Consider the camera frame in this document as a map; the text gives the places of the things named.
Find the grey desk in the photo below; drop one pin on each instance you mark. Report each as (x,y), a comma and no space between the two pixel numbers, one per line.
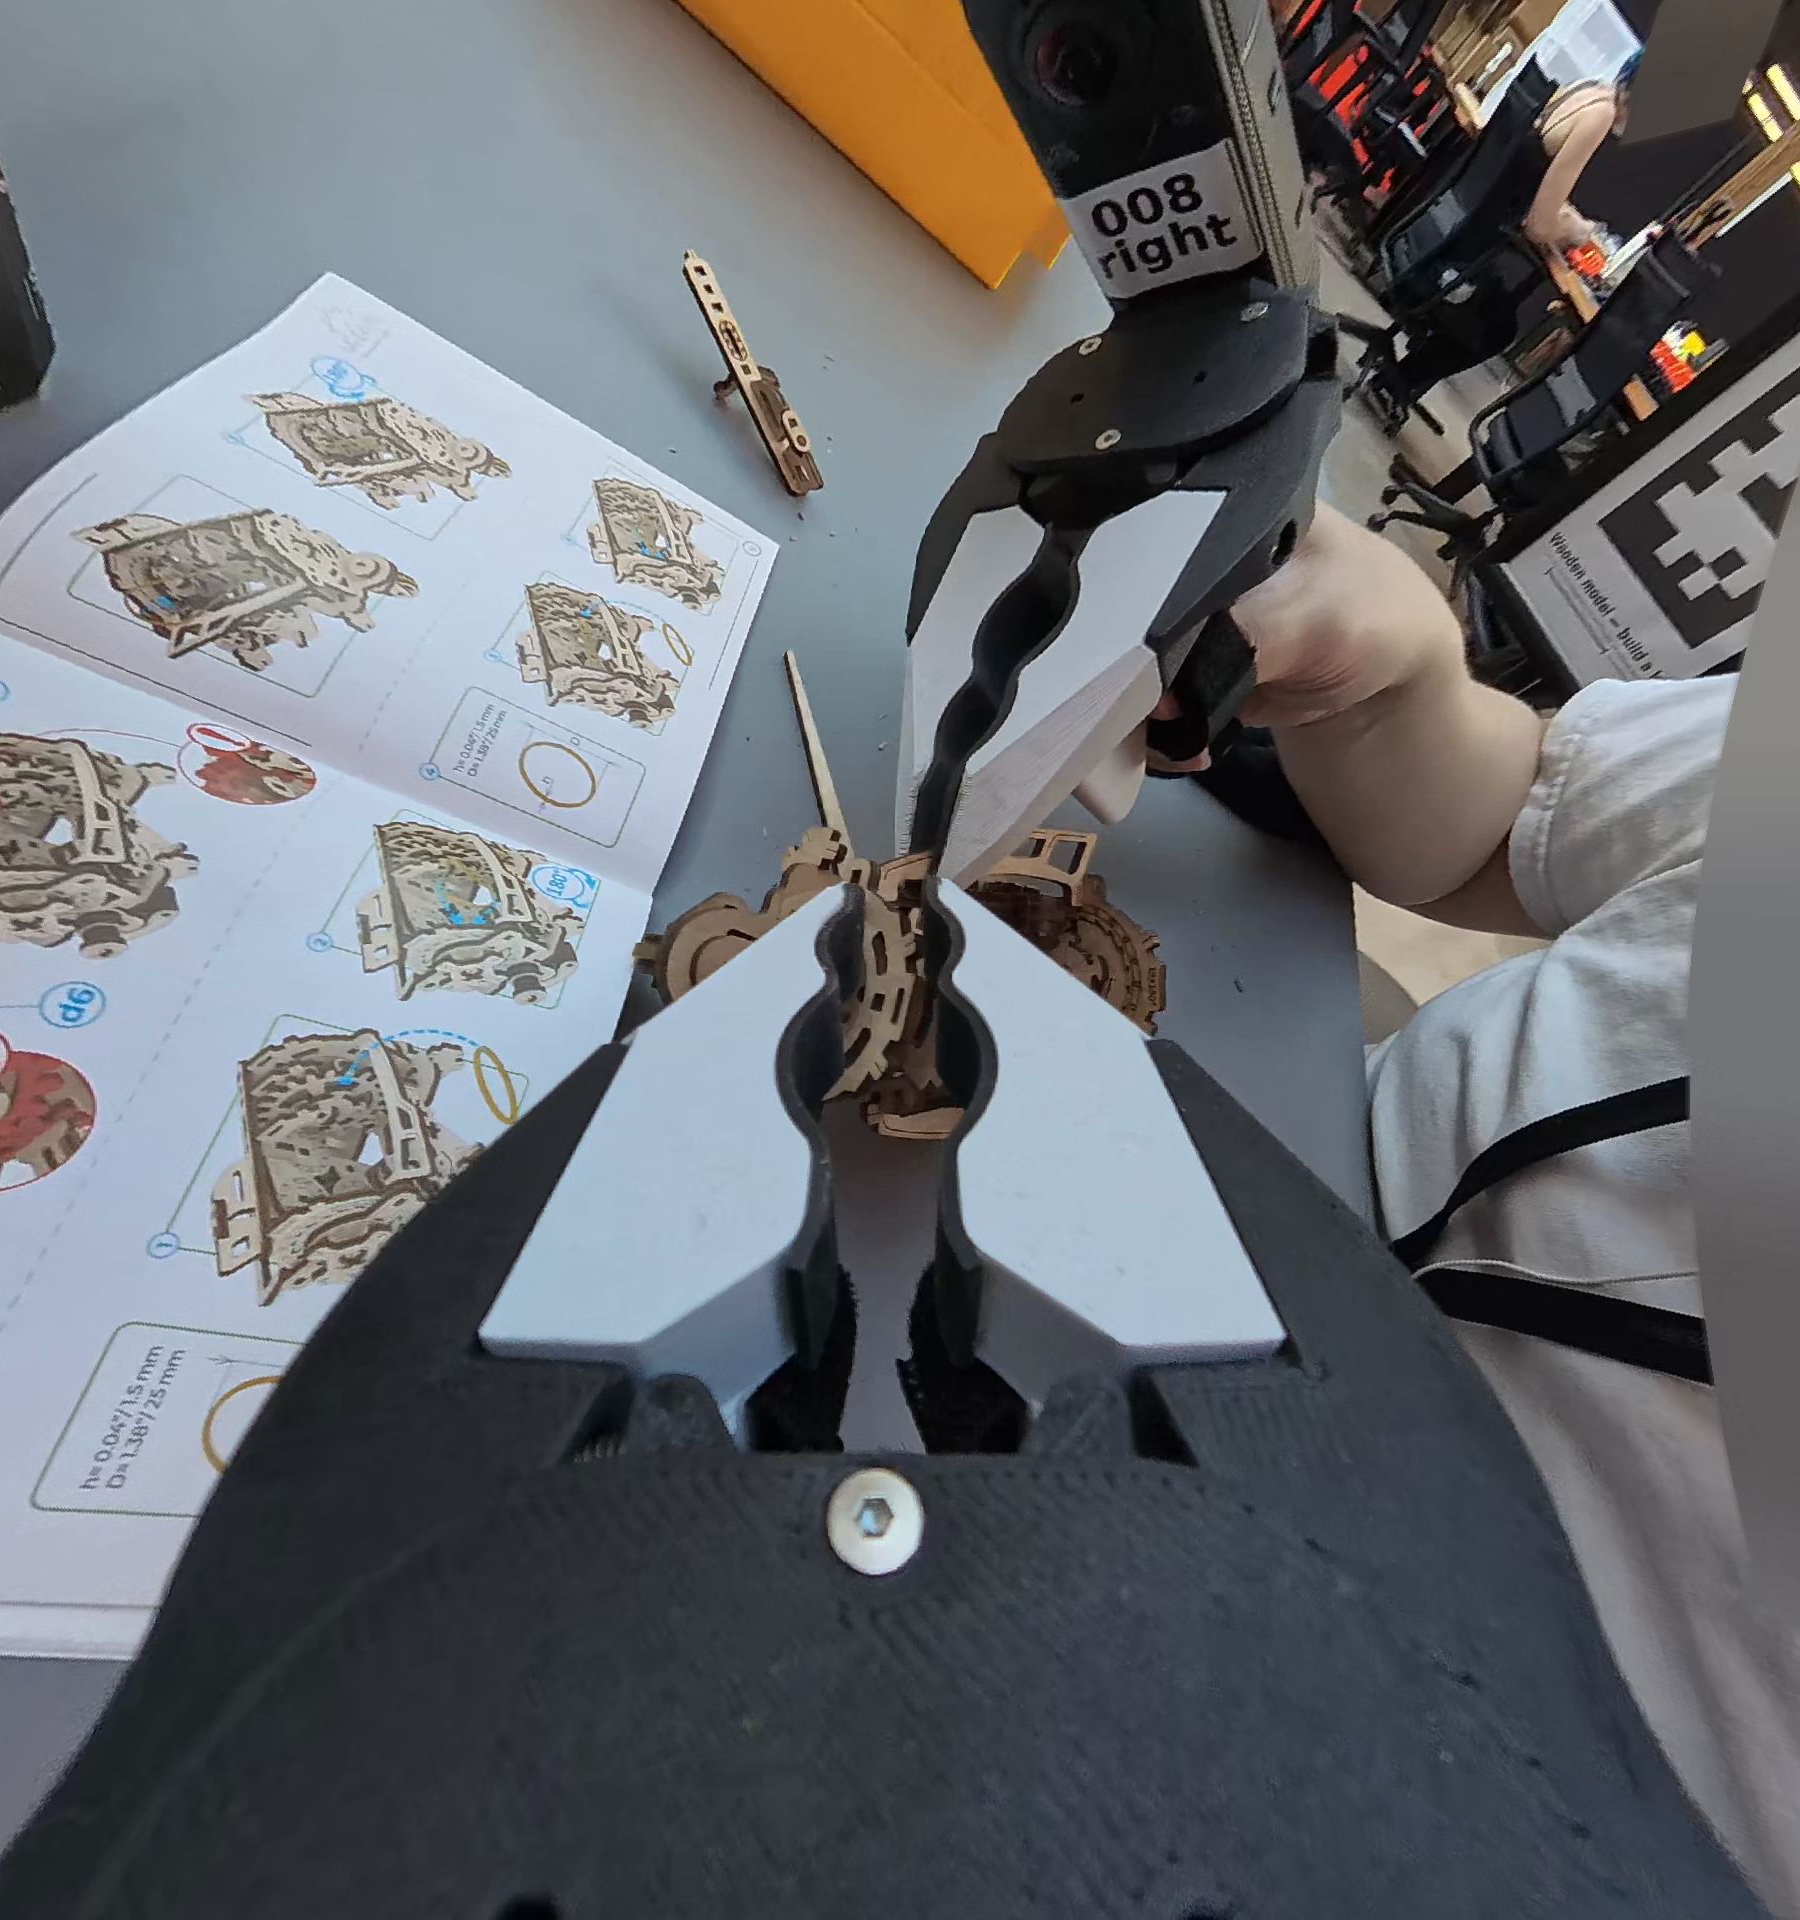
(389,150)

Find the yellow plastic bin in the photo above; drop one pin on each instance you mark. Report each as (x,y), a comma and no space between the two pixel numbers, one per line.
(901,121)

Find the person's white shirt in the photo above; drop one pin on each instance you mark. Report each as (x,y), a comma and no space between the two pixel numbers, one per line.
(1560,1502)

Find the instruction booklet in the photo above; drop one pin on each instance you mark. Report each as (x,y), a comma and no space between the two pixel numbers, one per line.
(314,750)

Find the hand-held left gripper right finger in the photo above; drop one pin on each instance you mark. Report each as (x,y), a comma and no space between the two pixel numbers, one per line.
(1095,1186)

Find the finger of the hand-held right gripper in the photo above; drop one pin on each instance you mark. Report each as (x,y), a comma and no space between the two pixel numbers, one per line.
(1124,602)
(952,630)

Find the sign with black square marker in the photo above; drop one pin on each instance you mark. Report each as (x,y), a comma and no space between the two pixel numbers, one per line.
(1680,496)

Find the wooden mechanical model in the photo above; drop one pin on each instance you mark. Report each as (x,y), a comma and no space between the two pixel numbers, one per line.
(1079,916)

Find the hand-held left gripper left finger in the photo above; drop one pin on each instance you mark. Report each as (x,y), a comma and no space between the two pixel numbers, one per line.
(676,1186)

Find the black office chair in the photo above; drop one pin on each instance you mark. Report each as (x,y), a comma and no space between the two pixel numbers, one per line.
(1539,434)
(1447,210)

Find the person's right hand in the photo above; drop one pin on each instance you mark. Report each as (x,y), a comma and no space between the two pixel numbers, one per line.
(1335,630)

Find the person's right forearm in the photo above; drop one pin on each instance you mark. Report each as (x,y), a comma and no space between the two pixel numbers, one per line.
(1455,812)

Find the long wooden model part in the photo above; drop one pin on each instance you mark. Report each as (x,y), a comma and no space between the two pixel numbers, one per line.
(757,374)

